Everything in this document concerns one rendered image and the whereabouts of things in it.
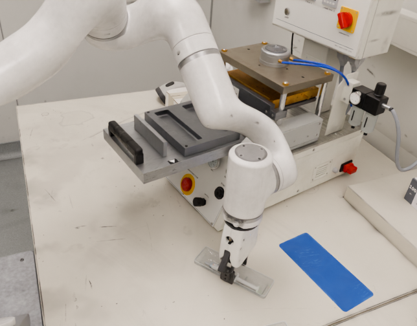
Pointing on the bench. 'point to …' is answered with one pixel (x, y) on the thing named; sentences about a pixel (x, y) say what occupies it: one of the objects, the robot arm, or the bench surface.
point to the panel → (203, 187)
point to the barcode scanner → (168, 88)
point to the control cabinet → (338, 40)
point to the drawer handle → (114, 129)
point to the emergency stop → (186, 184)
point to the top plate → (278, 67)
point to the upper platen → (302, 97)
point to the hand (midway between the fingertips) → (234, 266)
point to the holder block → (186, 129)
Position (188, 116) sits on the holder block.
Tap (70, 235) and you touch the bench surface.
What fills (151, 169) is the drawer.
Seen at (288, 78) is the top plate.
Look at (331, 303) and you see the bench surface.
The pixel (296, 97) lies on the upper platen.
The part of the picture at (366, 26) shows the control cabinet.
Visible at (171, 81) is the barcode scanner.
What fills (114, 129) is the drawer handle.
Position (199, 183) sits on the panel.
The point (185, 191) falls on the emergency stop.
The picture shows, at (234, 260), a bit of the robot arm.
